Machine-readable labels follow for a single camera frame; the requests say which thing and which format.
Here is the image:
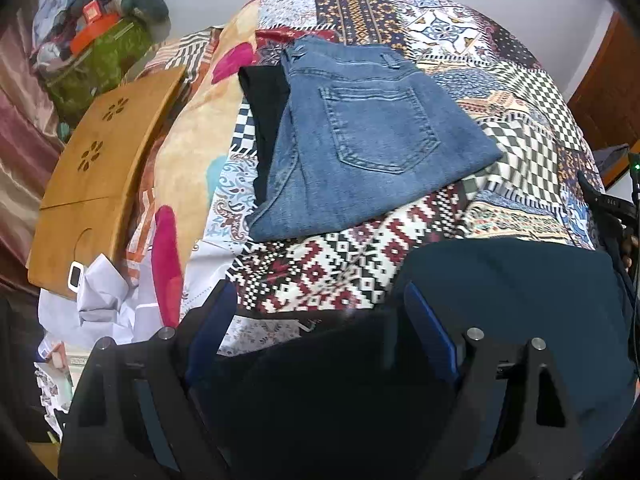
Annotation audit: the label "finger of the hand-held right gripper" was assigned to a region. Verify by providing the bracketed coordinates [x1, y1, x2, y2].
[576, 170, 632, 221]

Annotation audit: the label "pile of mixed clothes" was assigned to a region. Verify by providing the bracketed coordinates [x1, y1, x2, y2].
[30, 0, 126, 63]

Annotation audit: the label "brown satin curtain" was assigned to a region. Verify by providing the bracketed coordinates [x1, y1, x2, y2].
[0, 10, 66, 293]

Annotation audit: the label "wooden lap table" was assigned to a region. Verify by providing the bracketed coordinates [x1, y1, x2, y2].
[27, 65, 188, 302]

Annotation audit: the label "folded blue jeans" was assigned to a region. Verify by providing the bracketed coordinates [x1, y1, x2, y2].
[247, 35, 505, 242]

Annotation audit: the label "dark teal pants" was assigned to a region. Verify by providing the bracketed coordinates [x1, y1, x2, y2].
[190, 237, 639, 480]

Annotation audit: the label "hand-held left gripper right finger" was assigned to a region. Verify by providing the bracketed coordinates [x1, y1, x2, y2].
[384, 280, 622, 480]

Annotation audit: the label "patchwork printed bedspread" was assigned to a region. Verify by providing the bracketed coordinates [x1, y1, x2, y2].
[200, 0, 608, 356]

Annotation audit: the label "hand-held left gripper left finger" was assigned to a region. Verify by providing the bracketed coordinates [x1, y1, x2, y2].
[57, 280, 239, 480]

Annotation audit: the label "small white device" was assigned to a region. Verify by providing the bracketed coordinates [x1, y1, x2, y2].
[67, 260, 89, 294]

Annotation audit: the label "grey box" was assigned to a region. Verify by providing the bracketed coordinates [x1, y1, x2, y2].
[597, 144, 631, 187]

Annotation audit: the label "orange box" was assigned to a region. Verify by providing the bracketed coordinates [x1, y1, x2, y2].
[70, 2, 121, 54]

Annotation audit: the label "green fabric bag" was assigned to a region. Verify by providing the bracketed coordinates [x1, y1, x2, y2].
[45, 17, 153, 122]

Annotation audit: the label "orange floral blanket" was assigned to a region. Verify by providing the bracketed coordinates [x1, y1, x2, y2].
[127, 5, 262, 331]

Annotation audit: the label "folded black pants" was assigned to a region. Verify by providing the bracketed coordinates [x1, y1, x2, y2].
[238, 65, 293, 206]

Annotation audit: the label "wooden door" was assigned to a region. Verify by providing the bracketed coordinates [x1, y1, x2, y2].
[567, 10, 640, 126]

